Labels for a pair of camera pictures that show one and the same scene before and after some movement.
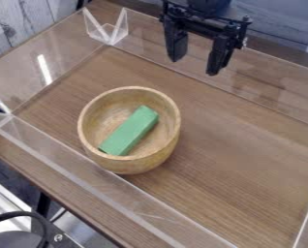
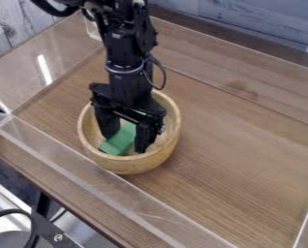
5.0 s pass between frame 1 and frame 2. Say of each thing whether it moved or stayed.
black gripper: moved
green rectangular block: stayed
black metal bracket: stayed
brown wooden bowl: stayed
